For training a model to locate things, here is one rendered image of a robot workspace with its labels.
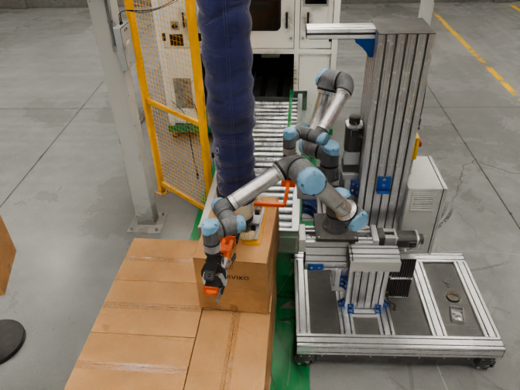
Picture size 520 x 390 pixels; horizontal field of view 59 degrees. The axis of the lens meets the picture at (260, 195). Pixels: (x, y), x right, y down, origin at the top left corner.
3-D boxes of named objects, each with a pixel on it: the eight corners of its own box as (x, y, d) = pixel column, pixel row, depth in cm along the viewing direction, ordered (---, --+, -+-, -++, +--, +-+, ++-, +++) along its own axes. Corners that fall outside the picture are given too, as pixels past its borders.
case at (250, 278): (221, 240, 319) (216, 193, 296) (278, 244, 314) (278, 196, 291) (200, 308, 271) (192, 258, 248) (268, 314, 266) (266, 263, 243)
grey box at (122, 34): (130, 61, 345) (122, 19, 328) (137, 61, 344) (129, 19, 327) (121, 71, 329) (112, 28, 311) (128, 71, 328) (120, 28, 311)
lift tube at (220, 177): (220, 183, 267) (202, -9, 207) (258, 184, 266) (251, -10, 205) (214, 206, 250) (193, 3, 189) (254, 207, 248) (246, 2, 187)
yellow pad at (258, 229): (251, 207, 283) (251, 200, 280) (268, 208, 282) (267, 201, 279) (241, 244, 256) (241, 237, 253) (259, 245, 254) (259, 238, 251)
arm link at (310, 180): (357, 204, 241) (299, 152, 205) (375, 220, 230) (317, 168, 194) (342, 220, 243) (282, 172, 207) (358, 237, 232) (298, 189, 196)
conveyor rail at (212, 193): (239, 108, 522) (238, 92, 511) (244, 108, 522) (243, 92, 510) (201, 246, 335) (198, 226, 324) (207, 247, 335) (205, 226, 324)
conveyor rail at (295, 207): (297, 109, 517) (297, 93, 506) (302, 109, 516) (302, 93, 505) (291, 250, 330) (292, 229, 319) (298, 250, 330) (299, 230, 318)
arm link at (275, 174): (293, 141, 215) (204, 200, 211) (305, 152, 207) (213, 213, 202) (300, 159, 223) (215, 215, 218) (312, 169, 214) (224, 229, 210)
